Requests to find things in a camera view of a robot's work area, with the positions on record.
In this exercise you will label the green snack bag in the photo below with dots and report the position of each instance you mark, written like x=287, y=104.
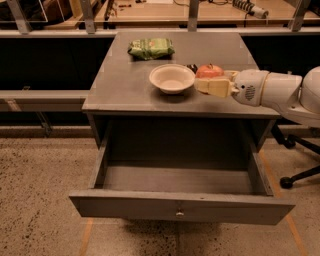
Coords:
x=151, y=48

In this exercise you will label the white bowl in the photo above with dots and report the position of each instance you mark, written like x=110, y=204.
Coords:
x=172, y=78

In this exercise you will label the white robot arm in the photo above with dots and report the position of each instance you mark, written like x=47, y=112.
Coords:
x=294, y=97

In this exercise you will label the metal drawer knob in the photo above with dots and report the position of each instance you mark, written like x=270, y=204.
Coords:
x=179, y=213

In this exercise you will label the metal railing frame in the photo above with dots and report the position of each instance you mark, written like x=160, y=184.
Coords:
x=75, y=18

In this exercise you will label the grey open top drawer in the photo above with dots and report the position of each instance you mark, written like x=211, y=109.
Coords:
x=212, y=178

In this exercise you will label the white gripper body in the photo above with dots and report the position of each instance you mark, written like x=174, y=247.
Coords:
x=249, y=86

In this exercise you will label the red apple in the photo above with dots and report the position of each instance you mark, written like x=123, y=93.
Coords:
x=209, y=71

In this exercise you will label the black chair base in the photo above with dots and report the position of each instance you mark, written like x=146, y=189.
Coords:
x=303, y=160

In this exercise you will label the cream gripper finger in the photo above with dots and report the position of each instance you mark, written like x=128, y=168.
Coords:
x=220, y=87
x=231, y=74

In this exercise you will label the small black object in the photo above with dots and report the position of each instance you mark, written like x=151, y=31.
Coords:
x=192, y=67

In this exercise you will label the grey cabinet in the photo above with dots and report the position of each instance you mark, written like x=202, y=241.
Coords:
x=122, y=85

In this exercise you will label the white power strip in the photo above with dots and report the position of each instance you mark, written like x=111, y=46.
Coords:
x=250, y=8

